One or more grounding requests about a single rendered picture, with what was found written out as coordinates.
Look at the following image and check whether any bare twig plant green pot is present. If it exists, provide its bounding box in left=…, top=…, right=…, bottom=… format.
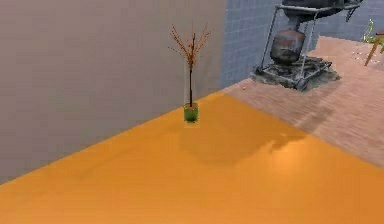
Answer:
left=168, top=22, right=213, bottom=124

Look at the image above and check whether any grey barbecue grill on stand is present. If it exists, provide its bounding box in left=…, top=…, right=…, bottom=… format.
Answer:
left=250, top=0, right=365, bottom=92

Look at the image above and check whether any green leafy house plant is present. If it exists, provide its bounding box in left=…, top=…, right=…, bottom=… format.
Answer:
left=363, top=19, right=377, bottom=44

